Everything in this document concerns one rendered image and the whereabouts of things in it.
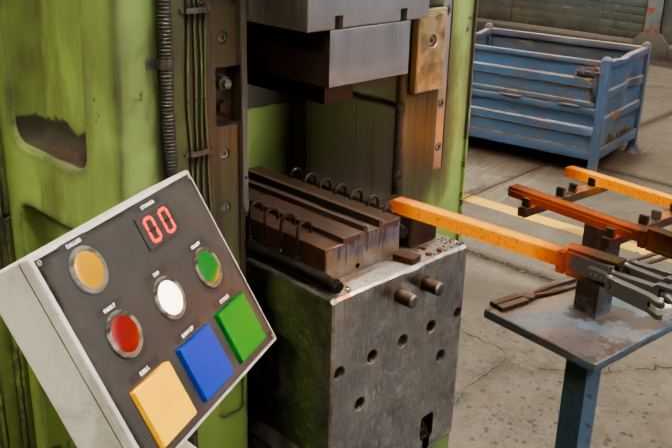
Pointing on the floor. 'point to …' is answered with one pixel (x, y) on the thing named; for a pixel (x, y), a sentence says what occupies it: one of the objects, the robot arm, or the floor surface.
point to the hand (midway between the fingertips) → (593, 266)
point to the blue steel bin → (558, 92)
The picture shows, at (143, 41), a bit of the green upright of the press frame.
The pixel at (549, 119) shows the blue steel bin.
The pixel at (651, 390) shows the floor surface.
